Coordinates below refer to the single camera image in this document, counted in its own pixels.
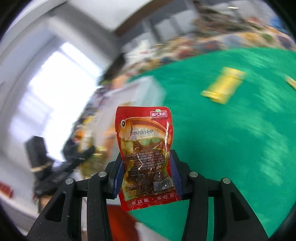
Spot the red fish snack packet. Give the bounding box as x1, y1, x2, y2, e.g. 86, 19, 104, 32
117, 106, 180, 211

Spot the long yellow snack packet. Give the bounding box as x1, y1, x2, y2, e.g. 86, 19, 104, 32
201, 67, 246, 104

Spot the orange red stool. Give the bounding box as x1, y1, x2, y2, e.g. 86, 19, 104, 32
107, 204, 139, 241

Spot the green floral tablecloth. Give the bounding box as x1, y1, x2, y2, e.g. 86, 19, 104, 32
128, 47, 296, 241

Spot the white cardboard box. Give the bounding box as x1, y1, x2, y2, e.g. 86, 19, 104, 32
91, 76, 166, 161

